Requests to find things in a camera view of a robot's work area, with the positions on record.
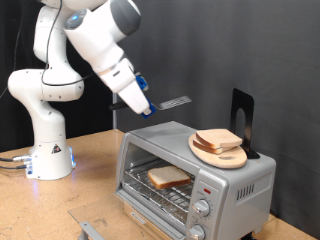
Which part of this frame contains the black metal bookend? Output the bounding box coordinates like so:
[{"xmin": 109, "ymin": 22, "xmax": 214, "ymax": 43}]
[{"xmin": 229, "ymin": 88, "xmax": 261, "ymax": 160}]

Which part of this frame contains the silver toaster oven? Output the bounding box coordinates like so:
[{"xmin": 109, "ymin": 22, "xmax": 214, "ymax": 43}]
[{"xmin": 115, "ymin": 120, "xmax": 277, "ymax": 240}]

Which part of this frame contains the white bread slice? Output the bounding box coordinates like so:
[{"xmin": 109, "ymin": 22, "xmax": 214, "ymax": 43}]
[
  {"xmin": 192, "ymin": 138, "xmax": 231, "ymax": 155},
  {"xmin": 147, "ymin": 165, "xmax": 192, "ymax": 190},
  {"xmin": 195, "ymin": 128, "xmax": 243, "ymax": 150}
]

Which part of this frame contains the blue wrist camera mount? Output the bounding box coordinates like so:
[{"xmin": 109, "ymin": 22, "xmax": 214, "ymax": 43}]
[{"xmin": 134, "ymin": 73, "xmax": 150, "ymax": 92}]

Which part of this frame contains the black base cable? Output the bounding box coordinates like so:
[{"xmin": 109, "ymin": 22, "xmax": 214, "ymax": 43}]
[
  {"xmin": 0, "ymin": 153, "xmax": 33, "ymax": 163},
  {"xmin": 0, "ymin": 163, "xmax": 28, "ymax": 170}
]

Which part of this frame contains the glass oven door with handle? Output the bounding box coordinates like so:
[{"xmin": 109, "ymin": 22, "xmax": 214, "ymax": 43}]
[{"xmin": 68, "ymin": 189, "xmax": 188, "ymax": 240}]

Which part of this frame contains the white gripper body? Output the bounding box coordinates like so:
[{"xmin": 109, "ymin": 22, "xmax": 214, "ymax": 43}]
[{"xmin": 117, "ymin": 79, "xmax": 152, "ymax": 115}]

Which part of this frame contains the silver oven knob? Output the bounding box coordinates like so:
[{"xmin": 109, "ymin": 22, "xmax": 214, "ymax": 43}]
[
  {"xmin": 192, "ymin": 199, "xmax": 211, "ymax": 218},
  {"xmin": 187, "ymin": 224, "xmax": 206, "ymax": 240}
]

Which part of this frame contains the round wooden board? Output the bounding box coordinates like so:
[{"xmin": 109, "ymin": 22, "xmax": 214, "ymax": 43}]
[{"xmin": 188, "ymin": 133, "xmax": 248, "ymax": 169}]

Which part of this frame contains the wire oven rack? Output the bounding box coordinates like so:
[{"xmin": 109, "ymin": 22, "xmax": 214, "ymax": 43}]
[{"xmin": 123, "ymin": 159, "xmax": 196, "ymax": 225}]

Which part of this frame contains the vertical metal pole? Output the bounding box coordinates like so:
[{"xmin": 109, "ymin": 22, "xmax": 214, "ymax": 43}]
[{"xmin": 112, "ymin": 93, "xmax": 118, "ymax": 130}]

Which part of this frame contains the metal spatula with blue block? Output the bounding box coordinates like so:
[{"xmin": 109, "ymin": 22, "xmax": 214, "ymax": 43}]
[{"xmin": 108, "ymin": 95, "xmax": 193, "ymax": 120}]

